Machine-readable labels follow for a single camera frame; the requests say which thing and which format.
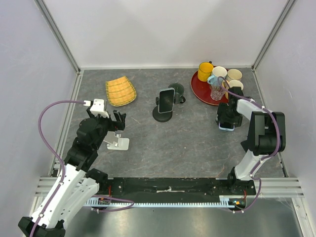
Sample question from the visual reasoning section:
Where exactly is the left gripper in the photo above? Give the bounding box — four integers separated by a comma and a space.
87, 107, 126, 150

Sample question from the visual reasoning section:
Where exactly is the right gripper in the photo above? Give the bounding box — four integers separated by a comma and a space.
215, 102, 243, 128

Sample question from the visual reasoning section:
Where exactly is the light blue case phone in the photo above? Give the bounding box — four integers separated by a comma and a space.
218, 123, 235, 131

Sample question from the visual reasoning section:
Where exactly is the red round tray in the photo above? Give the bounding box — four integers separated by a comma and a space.
191, 71, 229, 106

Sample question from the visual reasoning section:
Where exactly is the black round phone stand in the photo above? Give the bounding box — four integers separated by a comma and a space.
152, 97, 175, 122

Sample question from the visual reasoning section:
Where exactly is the clear case phone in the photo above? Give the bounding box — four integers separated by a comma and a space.
158, 87, 175, 114

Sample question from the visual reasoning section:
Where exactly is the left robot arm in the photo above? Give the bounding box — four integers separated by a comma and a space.
18, 110, 126, 237

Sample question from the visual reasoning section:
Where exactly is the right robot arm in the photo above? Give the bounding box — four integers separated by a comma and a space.
216, 87, 286, 195

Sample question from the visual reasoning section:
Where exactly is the white phone stand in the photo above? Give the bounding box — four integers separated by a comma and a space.
103, 131, 129, 151

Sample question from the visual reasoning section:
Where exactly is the clear drinking glass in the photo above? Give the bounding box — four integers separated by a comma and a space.
210, 83, 225, 101

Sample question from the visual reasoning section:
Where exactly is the yellow woven basket tray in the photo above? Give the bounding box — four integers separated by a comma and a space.
105, 76, 137, 107

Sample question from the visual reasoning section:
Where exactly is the pale yellow mug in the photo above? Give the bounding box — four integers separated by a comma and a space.
222, 80, 244, 90

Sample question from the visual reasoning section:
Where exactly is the cream mug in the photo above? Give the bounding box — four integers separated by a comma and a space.
226, 69, 243, 81

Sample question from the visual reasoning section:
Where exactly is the white light blue mug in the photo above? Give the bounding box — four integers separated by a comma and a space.
207, 66, 227, 85

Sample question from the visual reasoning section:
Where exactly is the dark green mug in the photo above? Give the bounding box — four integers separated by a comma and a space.
168, 83, 186, 104

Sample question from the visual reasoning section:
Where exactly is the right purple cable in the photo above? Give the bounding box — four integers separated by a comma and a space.
217, 77, 283, 178

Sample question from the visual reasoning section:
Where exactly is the purple cable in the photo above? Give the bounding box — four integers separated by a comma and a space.
217, 77, 283, 178
28, 99, 86, 237

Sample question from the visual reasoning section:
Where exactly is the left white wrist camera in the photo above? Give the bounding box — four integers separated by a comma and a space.
83, 99, 110, 118

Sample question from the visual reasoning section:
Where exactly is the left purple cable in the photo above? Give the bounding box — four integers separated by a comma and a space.
28, 99, 86, 237

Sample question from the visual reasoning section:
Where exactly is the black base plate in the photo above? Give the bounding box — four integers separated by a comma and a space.
97, 177, 256, 203

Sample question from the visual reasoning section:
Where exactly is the light blue cable duct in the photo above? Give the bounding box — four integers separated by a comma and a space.
83, 197, 234, 208

